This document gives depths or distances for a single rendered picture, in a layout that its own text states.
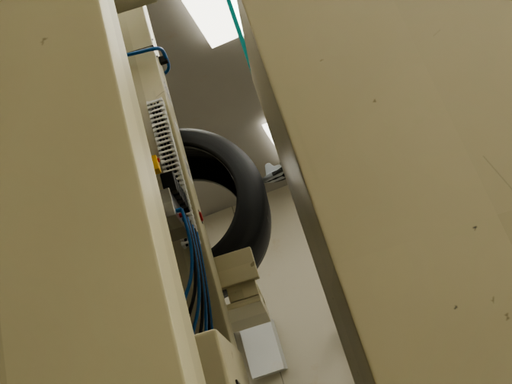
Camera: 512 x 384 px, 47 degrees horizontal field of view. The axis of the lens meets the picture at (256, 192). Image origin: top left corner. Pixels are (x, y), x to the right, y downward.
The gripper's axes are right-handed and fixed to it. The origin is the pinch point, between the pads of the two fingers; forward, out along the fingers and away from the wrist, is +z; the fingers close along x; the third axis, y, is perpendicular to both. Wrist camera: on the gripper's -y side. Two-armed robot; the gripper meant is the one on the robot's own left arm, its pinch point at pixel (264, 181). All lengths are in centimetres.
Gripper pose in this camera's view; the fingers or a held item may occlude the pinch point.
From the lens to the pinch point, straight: 210.7
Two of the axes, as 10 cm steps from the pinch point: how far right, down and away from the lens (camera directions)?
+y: -3.8, -8.5, 3.7
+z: -9.2, 3.9, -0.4
